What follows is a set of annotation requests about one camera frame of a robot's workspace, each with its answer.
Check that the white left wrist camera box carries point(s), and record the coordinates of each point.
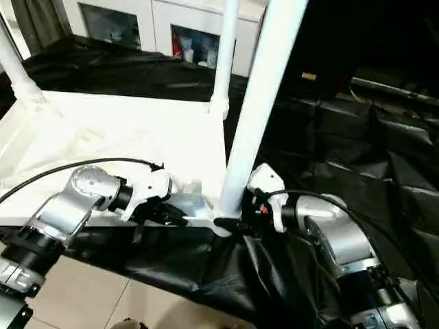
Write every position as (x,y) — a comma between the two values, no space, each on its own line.
(147,188)

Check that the small red bottle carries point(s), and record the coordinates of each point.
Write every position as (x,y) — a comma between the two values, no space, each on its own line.
(177,44)

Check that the black plastic mat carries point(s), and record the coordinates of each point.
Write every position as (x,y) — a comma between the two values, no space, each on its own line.
(240,274)

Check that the black low bench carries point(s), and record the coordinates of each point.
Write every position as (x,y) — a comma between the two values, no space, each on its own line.
(398,89)

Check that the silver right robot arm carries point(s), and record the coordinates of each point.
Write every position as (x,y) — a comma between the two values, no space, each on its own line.
(343,240)

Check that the small gold label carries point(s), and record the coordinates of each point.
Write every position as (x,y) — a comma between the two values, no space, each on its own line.
(309,76)

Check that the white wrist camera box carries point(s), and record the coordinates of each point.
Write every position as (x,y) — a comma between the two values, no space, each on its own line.
(269,188)
(147,188)

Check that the white plastic table leg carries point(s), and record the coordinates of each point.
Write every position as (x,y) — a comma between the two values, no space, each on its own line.
(264,96)
(224,55)
(17,68)

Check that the white plastic table top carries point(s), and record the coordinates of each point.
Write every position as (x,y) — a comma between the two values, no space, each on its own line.
(123,137)

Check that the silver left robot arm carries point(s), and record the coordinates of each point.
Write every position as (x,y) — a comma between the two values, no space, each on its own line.
(62,205)

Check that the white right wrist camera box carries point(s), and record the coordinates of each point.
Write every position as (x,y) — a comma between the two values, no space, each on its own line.
(269,188)

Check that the grey curtain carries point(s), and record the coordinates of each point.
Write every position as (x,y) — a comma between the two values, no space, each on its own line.
(41,24)

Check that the white glass-door cabinet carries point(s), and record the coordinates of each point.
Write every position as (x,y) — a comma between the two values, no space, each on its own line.
(151,17)

